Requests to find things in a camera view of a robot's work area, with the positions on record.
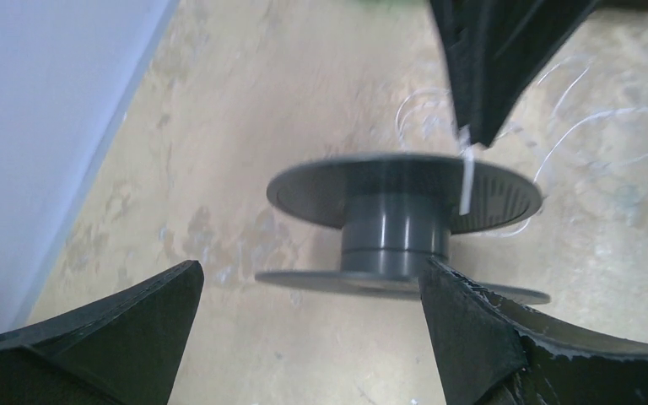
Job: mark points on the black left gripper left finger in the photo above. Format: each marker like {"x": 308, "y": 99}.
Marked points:
{"x": 123, "y": 349}

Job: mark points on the black perforated cable spool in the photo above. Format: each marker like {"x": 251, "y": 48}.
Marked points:
{"x": 394, "y": 213}

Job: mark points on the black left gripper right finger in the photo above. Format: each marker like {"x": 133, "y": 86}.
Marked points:
{"x": 492, "y": 350}

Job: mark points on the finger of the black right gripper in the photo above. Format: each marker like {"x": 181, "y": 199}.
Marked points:
{"x": 494, "y": 49}

